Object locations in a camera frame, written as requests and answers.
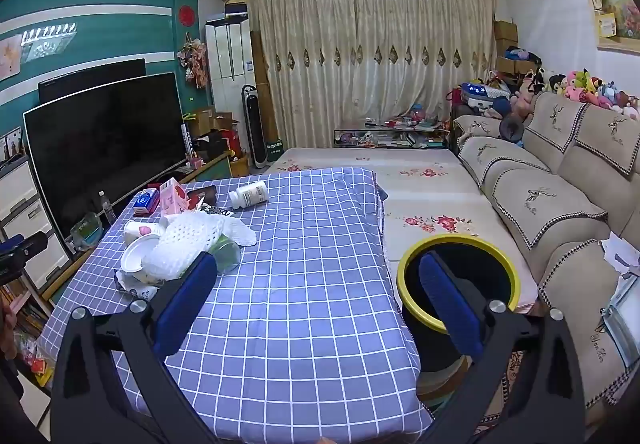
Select pink wall picture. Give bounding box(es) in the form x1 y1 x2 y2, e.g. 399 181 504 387
0 35 23 80

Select white standing air conditioner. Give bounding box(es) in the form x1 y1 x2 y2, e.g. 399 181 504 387
204 16 256 122

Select white wrapper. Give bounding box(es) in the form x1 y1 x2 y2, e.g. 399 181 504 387
115 269 166 302

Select brown round board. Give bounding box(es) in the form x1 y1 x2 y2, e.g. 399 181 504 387
417 359 501 400

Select clear water bottle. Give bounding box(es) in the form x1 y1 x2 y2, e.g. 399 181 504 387
97 190 117 227

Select blue and white box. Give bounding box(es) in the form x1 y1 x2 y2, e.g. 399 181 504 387
132 189 161 216

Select black tower fan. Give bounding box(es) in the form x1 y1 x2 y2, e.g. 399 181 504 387
241 84 266 170

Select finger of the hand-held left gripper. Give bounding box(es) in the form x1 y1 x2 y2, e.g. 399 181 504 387
0 232 49 261
0 256 26 286

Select beige curtain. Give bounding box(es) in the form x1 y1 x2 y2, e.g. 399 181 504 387
246 0 496 150

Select black bin with yellow rim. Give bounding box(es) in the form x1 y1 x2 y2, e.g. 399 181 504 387
396 234 522 372

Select blue checked tablecloth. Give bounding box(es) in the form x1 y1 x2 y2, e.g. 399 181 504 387
37 166 433 440

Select clear plastic folder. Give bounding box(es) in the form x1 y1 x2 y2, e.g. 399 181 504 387
600 271 640 367

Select glass coffee table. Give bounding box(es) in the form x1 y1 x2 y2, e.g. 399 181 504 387
333 116 451 150

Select beige sofa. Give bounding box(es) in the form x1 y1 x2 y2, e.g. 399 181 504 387
450 91 640 412

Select crystal wall ornament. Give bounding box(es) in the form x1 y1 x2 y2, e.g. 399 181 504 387
20 22 77 61

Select stack of cardboard boxes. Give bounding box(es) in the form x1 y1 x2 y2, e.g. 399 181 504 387
492 19 538 75

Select green plastic bottle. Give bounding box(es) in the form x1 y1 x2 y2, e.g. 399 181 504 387
207 236 243 272

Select large black television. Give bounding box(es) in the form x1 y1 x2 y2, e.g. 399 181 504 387
22 72 186 245

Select red bag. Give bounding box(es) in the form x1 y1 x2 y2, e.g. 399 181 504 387
220 121 243 160

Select white upright stick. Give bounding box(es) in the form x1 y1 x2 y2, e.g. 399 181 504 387
180 123 196 160

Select clear plastic container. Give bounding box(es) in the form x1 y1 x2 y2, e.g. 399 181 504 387
70 213 105 252

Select pink carton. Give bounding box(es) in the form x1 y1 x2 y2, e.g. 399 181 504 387
159 177 190 216

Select white paper plate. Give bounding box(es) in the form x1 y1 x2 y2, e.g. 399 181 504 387
120 235 161 272

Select white papers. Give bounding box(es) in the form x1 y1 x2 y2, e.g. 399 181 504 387
600 231 640 275

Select dark wallet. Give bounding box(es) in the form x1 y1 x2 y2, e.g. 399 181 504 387
186 185 218 210

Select shelf of books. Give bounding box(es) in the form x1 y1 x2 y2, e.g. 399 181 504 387
0 269 56 390

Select blue star printed bag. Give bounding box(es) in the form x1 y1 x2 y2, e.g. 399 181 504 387
460 81 511 112

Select floral mattress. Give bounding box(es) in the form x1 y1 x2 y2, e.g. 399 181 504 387
262 146 538 315

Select framed painting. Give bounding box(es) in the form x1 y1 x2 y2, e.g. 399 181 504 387
577 0 640 50

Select open cardboard box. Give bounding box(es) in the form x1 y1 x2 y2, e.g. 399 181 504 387
187 108 236 137

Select white drawer cabinet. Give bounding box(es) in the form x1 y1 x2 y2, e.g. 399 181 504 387
0 154 71 295

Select small photo frame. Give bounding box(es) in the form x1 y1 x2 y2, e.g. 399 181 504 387
2 126 26 162

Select small black television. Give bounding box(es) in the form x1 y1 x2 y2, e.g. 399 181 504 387
38 58 147 105

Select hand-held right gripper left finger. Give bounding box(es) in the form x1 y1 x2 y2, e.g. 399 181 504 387
50 251 221 444

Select dark grey round cushion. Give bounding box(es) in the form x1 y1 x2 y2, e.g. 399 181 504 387
499 114 523 142

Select hanging flower decoration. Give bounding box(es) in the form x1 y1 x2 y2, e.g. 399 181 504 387
177 34 208 89

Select white pill bottle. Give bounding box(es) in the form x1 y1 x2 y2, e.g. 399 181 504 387
229 181 270 210

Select pile of plush toys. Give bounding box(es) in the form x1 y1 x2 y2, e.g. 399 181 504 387
520 68 640 121

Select white foam net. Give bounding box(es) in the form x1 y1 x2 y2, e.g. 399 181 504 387
142 211 258 280

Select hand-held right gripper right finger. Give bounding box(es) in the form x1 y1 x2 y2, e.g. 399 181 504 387
417 251 588 444

